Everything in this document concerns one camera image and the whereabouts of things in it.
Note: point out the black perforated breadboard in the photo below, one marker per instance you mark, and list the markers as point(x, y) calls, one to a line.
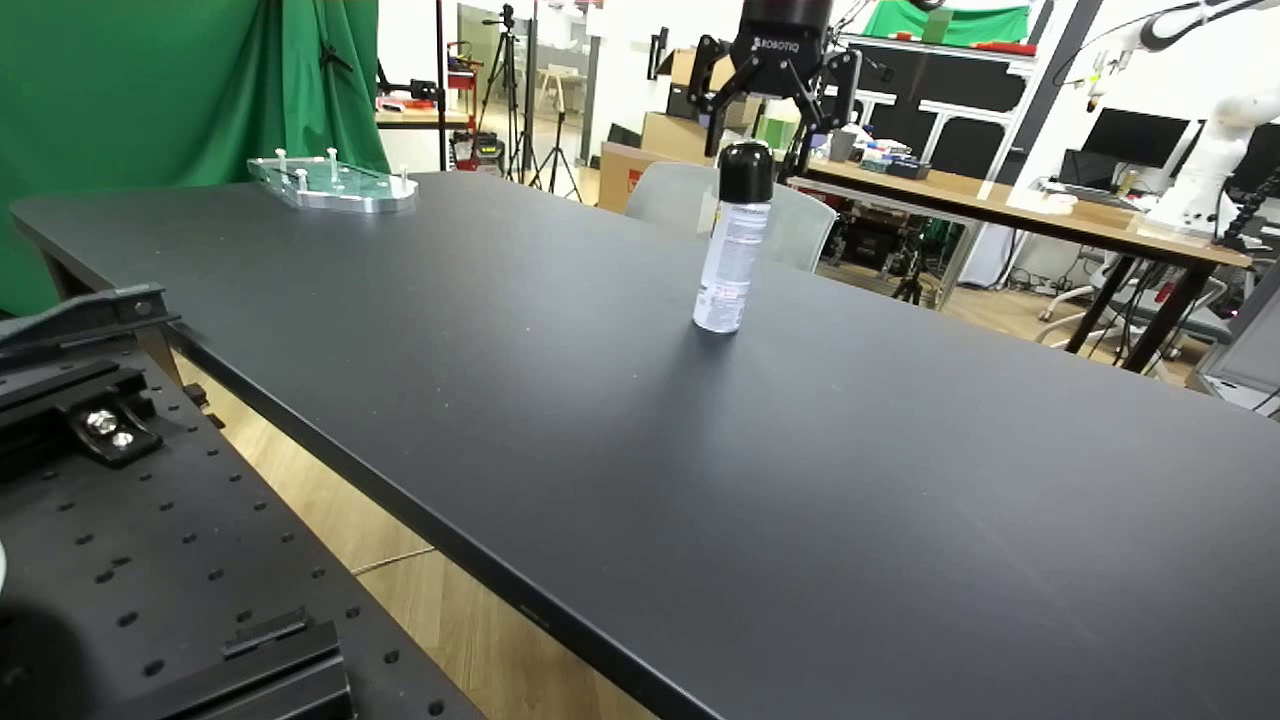
point(174, 560)

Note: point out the black computer monitor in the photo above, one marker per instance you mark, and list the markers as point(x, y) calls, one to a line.
point(1124, 145)

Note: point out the long wooden desk black legs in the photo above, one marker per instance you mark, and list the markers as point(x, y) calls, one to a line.
point(1012, 207)

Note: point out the black camera tripod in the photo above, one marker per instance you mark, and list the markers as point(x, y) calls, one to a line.
point(553, 132)
point(505, 75)

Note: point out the grey mesh office chair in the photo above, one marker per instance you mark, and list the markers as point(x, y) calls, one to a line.
point(802, 225)

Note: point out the white spray can red label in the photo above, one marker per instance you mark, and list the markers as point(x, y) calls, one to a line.
point(730, 264)

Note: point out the large brown cardboard box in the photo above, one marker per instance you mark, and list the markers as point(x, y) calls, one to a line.
point(629, 172)

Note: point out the green cloth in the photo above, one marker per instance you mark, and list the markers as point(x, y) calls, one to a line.
point(953, 21)

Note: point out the black dome lid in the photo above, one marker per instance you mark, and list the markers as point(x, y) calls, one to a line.
point(745, 168)

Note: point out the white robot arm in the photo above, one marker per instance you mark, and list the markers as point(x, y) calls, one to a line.
point(1223, 155)

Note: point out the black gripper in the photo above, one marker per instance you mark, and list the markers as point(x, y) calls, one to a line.
point(787, 31)

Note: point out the round clear mounting plate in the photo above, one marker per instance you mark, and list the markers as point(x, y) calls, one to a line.
point(335, 187)

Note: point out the green backdrop curtain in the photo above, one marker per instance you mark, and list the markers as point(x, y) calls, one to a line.
point(174, 94)

